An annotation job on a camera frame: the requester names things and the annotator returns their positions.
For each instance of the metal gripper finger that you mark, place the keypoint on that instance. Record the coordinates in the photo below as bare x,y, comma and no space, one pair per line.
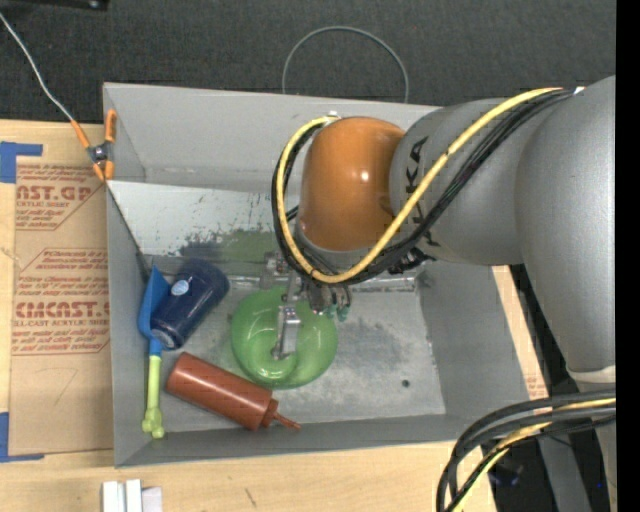
287,332
274,265

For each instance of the grey metal bin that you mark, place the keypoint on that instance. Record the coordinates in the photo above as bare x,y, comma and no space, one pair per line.
380,350

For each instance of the dark blue cup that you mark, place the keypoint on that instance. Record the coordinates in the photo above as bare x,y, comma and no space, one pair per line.
195,305

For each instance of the red-brown squeeze bottle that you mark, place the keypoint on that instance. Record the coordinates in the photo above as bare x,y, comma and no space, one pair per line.
215,387

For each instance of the brown cardboard board red print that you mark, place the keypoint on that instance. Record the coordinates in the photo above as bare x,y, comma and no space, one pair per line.
60,280

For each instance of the black cylinder on white bracket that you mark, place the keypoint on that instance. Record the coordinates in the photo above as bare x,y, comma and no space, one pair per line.
411,261

